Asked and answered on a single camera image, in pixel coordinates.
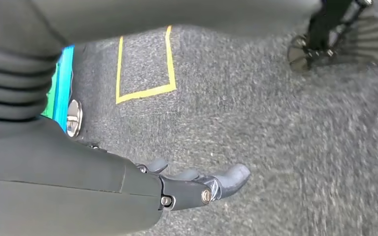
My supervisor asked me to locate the green plastic crate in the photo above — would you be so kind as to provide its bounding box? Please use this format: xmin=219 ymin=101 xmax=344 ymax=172
xmin=40 ymin=62 xmax=60 ymax=119

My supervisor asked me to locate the chrome round floor base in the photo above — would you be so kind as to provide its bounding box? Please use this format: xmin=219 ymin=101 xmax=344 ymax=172
xmin=65 ymin=99 xmax=84 ymax=139

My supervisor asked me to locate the blue metal shelf rack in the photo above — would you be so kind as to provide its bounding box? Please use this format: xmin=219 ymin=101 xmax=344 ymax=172
xmin=52 ymin=45 xmax=75 ymax=134

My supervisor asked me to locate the black robot foot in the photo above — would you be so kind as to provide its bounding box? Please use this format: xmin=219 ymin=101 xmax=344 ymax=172
xmin=286 ymin=0 xmax=378 ymax=73

